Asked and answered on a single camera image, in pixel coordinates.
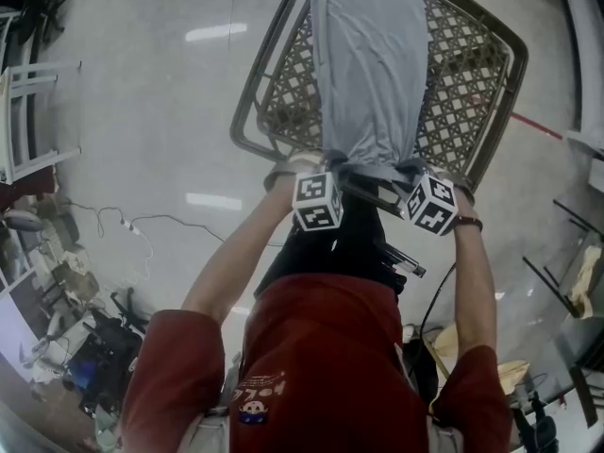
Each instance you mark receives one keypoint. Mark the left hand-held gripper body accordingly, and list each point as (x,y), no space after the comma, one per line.
(313,201)

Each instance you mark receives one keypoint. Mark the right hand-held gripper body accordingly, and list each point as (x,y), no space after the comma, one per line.
(431,206)

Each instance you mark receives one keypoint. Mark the grey cloth garment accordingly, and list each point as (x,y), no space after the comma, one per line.
(368,64)

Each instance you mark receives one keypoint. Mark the person's right forearm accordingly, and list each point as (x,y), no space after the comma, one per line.
(476,300)

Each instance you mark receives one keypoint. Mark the person's left forearm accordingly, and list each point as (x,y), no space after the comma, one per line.
(236,262)

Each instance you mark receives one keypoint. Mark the person's dark wristband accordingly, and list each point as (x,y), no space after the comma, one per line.
(469,221)

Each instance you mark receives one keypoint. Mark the black waist device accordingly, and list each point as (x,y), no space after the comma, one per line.
(406,262)

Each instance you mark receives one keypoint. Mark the dark lattice glass-top table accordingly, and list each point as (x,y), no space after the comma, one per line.
(462,88)

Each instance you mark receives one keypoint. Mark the green chair with black legs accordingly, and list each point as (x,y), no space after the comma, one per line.
(564,264)

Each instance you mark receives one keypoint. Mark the person's red shirt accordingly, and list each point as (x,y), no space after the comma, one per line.
(321,357)

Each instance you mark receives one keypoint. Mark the beige cloth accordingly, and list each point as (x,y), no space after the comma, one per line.
(587,276)

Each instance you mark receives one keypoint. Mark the white power strip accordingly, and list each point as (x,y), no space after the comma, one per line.
(132,227)

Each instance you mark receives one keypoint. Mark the black office chair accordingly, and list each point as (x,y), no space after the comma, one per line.
(113,342)

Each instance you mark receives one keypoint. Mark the white wall shelving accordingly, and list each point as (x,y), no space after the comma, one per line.
(580,64)

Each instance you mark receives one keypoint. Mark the white desk frame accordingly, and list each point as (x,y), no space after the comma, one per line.
(18,125)

